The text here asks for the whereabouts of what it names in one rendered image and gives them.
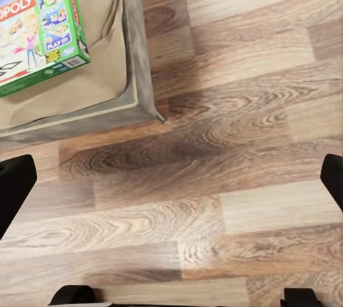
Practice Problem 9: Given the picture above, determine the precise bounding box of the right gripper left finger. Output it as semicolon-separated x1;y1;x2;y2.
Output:
0;155;37;240

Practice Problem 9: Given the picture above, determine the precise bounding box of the board game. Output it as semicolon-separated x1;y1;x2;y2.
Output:
0;0;91;98

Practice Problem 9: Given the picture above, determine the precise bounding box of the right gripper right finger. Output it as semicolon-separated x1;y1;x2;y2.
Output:
320;153;343;212

